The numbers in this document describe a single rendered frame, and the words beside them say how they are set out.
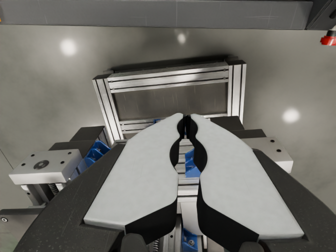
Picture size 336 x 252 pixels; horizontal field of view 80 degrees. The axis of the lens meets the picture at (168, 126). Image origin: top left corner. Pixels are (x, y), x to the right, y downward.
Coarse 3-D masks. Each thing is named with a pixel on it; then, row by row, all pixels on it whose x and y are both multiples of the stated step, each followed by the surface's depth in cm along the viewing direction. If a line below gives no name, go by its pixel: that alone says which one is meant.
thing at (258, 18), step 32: (0, 0) 33; (32, 0) 33; (64, 0) 32; (96, 0) 32; (128, 0) 32; (160, 0) 32; (192, 0) 31; (224, 0) 31; (256, 0) 31; (288, 0) 31
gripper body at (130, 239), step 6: (126, 234) 5; (132, 234) 5; (138, 234) 5; (126, 240) 5; (132, 240) 5; (138, 240) 5; (126, 246) 5; (132, 246) 5; (138, 246) 5; (144, 246) 5; (240, 246) 5; (246, 246) 5; (252, 246) 5; (258, 246) 5
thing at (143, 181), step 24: (168, 120) 11; (144, 144) 9; (168, 144) 9; (120, 168) 8; (144, 168) 8; (168, 168) 8; (120, 192) 7; (144, 192) 7; (168, 192) 7; (96, 216) 6; (120, 216) 6; (144, 216) 6; (168, 216) 7; (144, 240) 7
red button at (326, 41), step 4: (328, 32) 45; (332, 32) 44; (324, 36) 46; (328, 36) 45; (332, 36) 44; (320, 40) 47; (324, 40) 45; (328, 40) 45; (332, 40) 44; (324, 44) 46; (328, 44) 45; (332, 44) 45
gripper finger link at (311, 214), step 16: (272, 160) 8; (272, 176) 7; (288, 176) 7; (288, 192) 7; (304, 192) 7; (288, 208) 6; (304, 208) 6; (320, 208) 6; (304, 224) 6; (320, 224) 6; (272, 240) 5; (288, 240) 5; (304, 240) 5; (320, 240) 5
